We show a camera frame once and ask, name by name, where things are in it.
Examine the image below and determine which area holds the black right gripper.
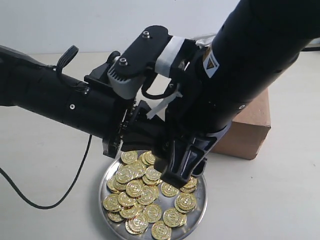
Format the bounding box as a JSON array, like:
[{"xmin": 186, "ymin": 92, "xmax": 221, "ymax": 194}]
[{"xmin": 152, "ymin": 39, "xmax": 230, "ymax": 189}]

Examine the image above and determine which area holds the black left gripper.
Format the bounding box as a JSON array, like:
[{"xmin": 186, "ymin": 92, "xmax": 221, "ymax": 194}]
[{"xmin": 102, "ymin": 100, "xmax": 165, "ymax": 158}]

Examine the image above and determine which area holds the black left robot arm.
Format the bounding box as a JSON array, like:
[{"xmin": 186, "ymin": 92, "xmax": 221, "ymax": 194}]
[{"xmin": 0, "ymin": 46, "xmax": 178, "ymax": 181}]

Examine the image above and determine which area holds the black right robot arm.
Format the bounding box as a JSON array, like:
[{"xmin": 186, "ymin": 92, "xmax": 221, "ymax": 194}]
[{"xmin": 152, "ymin": 0, "xmax": 320, "ymax": 188}]

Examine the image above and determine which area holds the brown cardboard slotted box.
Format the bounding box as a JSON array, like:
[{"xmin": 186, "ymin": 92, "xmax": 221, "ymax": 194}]
[{"xmin": 211, "ymin": 89, "xmax": 271, "ymax": 160}]

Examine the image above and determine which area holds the gold coin at plate top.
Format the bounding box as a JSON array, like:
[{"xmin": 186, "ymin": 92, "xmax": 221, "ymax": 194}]
[{"xmin": 121, "ymin": 150, "xmax": 138, "ymax": 165}]

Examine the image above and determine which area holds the gold coin upper centre stack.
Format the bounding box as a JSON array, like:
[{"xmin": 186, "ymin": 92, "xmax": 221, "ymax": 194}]
[{"xmin": 141, "ymin": 151, "xmax": 156, "ymax": 166}]

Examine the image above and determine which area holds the gold coin stack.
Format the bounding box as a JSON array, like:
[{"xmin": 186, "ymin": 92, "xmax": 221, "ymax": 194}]
[
  {"xmin": 175, "ymin": 192, "xmax": 197, "ymax": 211},
  {"xmin": 141, "ymin": 151, "xmax": 156, "ymax": 166},
  {"xmin": 115, "ymin": 166, "xmax": 135, "ymax": 184}
]

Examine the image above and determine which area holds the gold coin middle right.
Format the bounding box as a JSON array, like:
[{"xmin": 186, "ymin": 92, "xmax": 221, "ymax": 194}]
[{"xmin": 160, "ymin": 182, "xmax": 179, "ymax": 198}]

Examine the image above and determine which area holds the gold coin right stack top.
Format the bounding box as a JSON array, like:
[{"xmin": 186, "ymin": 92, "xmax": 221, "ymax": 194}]
[{"xmin": 175, "ymin": 192, "xmax": 197, "ymax": 211}]

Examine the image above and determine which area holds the gold coin centre pile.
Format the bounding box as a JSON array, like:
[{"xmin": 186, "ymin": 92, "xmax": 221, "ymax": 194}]
[{"xmin": 145, "ymin": 165, "xmax": 162, "ymax": 181}]

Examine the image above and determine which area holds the gold coin left upper stack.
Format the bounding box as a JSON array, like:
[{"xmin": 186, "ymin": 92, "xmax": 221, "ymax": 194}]
[{"xmin": 115, "ymin": 166, "xmax": 135, "ymax": 184}]

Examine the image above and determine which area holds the gold coin middle of plate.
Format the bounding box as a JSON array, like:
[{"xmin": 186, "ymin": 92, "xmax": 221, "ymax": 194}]
[{"xmin": 125, "ymin": 180, "xmax": 144, "ymax": 198}]

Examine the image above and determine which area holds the gold coin lower right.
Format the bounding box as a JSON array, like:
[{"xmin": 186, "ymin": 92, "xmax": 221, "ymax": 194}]
[{"xmin": 162, "ymin": 207, "xmax": 183, "ymax": 228}]

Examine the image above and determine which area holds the gold coin bottom centre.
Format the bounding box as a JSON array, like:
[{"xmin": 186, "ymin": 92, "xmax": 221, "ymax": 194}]
[{"xmin": 143, "ymin": 203, "xmax": 162, "ymax": 223}]

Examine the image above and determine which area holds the round steel plate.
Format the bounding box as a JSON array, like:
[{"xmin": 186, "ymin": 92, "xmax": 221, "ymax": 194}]
[{"xmin": 98, "ymin": 150, "xmax": 207, "ymax": 240}]

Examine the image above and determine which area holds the gold coin far left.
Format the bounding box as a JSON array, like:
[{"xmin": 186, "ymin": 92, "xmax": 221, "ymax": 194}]
[{"xmin": 102, "ymin": 193, "xmax": 122, "ymax": 212}]

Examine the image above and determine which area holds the gold coin bottom edge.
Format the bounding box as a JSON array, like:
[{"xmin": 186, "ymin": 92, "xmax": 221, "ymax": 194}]
[{"xmin": 151, "ymin": 221, "xmax": 172, "ymax": 240}]

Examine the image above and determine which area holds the gold coin lower left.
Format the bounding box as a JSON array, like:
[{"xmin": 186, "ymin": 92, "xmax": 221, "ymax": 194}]
[{"xmin": 128, "ymin": 212, "xmax": 149, "ymax": 233}]

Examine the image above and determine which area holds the black cable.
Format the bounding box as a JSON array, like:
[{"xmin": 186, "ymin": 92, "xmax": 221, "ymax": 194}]
[{"xmin": 0, "ymin": 136, "xmax": 93, "ymax": 210}]

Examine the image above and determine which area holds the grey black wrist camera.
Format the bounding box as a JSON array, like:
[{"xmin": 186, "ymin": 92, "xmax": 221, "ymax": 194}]
[{"xmin": 107, "ymin": 25, "xmax": 186, "ymax": 100}]

